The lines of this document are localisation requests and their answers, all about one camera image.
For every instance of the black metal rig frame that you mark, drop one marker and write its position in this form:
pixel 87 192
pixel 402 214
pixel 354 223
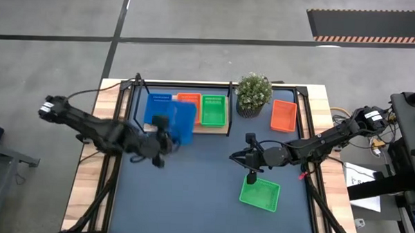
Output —
pixel 302 90

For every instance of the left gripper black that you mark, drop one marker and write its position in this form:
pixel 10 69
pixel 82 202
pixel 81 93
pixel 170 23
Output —
pixel 165 146

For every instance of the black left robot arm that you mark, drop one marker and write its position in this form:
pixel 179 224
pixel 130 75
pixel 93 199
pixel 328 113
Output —
pixel 89 125

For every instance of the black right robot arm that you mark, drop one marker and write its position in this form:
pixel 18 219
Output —
pixel 314 143

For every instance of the dark grey side table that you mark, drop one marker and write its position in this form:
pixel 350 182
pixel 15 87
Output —
pixel 411 130

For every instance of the white paper sheet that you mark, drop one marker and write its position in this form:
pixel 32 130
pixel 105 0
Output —
pixel 367 203

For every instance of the blue plastic mesh basket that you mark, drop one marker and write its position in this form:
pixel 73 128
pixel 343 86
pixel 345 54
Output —
pixel 156 106
pixel 183 122

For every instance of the potted plant with white flowers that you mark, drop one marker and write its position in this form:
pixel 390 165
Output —
pixel 253 92

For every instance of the green plastic mesh basket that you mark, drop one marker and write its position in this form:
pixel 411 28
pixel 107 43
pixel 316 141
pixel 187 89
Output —
pixel 213 111
pixel 263 196

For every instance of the blue-grey table mat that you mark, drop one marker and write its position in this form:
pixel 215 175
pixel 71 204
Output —
pixel 224 224

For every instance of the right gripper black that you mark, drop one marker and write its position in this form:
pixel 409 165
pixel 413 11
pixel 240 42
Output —
pixel 254 160

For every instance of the small red clip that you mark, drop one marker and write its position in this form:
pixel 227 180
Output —
pixel 302 176

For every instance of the small white device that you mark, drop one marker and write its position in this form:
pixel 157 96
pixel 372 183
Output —
pixel 360 223

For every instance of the grey metal desk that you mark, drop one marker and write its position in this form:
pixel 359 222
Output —
pixel 5 152

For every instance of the red-orange plastic mesh basket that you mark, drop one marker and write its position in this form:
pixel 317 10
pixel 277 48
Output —
pixel 283 115
pixel 191 97

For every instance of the wooden shelf with black frame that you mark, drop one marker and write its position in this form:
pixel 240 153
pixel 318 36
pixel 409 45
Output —
pixel 210 129

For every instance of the black stand bar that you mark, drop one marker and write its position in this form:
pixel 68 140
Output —
pixel 381 186

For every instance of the black floor mat striped edge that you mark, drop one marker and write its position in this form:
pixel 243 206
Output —
pixel 370 25

